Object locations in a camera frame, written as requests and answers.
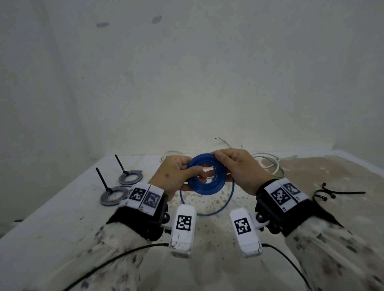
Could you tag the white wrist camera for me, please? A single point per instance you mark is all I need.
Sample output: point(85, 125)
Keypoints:
point(181, 245)
point(249, 245)

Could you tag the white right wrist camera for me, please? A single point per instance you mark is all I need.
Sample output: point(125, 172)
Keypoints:
point(249, 245)

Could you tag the person's right hand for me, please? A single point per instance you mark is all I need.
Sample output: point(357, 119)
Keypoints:
point(246, 171)

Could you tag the black right camera lead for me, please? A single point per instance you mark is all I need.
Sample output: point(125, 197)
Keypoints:
point(285, 253)

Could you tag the black right wristband with markers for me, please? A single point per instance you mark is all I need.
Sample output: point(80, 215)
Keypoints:
point(306, 216)

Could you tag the black left camera lead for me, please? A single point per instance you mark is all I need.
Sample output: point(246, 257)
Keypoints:
point(144, 246)

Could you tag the black camera lead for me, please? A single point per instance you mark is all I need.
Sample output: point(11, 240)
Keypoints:
point(144, 246)
point(285, 253)

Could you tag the black wristband with markers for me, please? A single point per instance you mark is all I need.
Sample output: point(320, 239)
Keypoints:
point(132, 225)
point(306, 216)

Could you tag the person's right forearm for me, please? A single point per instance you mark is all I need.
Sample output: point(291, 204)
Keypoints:
point(336, 257)

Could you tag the person's left forearm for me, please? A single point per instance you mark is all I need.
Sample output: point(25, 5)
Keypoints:
point(102, 263)

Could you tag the person's left hand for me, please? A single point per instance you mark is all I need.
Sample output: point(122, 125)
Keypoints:
point(168, 177)

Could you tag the black left wristband with markers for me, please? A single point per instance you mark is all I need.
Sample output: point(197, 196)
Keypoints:
point(132, 225)

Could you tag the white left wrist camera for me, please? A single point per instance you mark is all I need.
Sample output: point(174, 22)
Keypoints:
point(181, 245)

